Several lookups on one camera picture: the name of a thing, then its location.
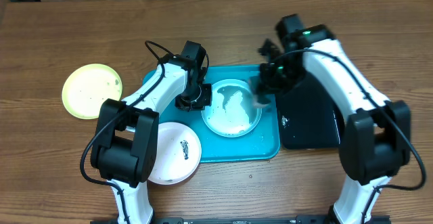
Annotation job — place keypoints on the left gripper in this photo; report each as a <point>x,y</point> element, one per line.
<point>206,99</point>

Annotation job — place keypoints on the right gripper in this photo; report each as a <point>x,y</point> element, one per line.
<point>270,86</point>

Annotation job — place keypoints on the green scrubbing sponge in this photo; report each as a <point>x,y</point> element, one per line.
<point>260,101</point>

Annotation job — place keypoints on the light blue plate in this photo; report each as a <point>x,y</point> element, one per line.
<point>231,113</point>

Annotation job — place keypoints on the white plate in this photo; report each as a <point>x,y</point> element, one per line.
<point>168,156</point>

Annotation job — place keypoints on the yellow-green plate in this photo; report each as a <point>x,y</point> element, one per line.
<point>88,87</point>

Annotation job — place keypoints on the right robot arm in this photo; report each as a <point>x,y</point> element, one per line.
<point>375,143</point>

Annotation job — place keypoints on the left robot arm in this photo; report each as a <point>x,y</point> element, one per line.
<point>122,153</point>

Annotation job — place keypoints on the black plastic tray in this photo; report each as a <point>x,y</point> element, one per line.
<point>308,117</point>

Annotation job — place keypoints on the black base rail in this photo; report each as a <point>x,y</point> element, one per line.
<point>236,220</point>

